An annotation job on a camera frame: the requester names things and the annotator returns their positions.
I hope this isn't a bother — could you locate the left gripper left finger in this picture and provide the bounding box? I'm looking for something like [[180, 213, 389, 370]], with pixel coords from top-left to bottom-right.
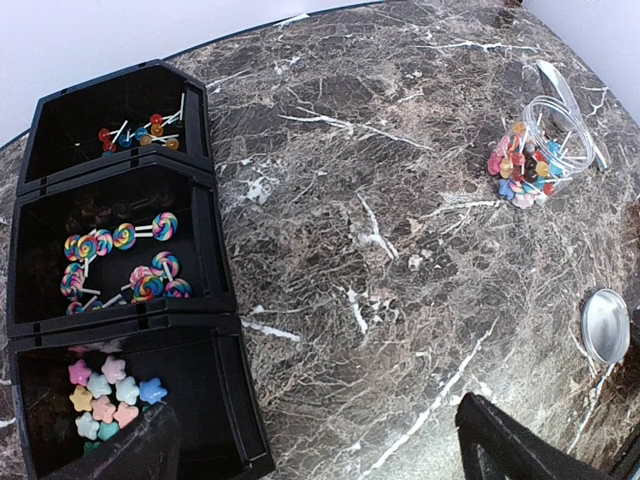
[[47, 402, 181, 479]]

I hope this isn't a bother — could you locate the pile of small candies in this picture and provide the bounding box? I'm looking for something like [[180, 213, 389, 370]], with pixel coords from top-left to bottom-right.
[[59, 211, 195, 316]]

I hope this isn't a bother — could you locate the silver jar lid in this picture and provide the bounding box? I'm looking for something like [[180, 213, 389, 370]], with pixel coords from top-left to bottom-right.
[[581, 289, 631, 364]]

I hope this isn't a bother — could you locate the black bin with small candies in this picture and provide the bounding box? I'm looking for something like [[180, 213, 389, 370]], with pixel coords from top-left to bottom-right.
[[6, 154, 237, 338]]

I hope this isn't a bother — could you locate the black bin with lollipops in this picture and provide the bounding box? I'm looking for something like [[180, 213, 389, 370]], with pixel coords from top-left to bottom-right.
[[17, 60, 213, 195]]

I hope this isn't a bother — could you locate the pile of flower candies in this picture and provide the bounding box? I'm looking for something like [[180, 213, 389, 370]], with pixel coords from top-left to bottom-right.
[[68, 355, 168, 456]]

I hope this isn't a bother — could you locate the clear plastic jar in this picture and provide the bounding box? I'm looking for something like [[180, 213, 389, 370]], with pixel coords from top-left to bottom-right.
[[487, 95, 595, 210]]

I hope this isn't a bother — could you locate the silver metal scoop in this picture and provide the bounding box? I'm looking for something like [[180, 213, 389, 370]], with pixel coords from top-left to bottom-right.
[[536, 60, 610, 172]]

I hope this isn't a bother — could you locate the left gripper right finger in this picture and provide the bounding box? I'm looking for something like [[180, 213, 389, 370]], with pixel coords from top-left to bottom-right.
[[455, 393, 610, 479]]

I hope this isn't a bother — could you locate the pile of lollipops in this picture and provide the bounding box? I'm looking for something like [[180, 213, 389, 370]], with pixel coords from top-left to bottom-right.
[[98, 93, 186, 156]]

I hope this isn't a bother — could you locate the black bin with flower candies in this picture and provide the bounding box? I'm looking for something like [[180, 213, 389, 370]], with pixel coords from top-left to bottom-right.
[[8, 314, 275, 479]]

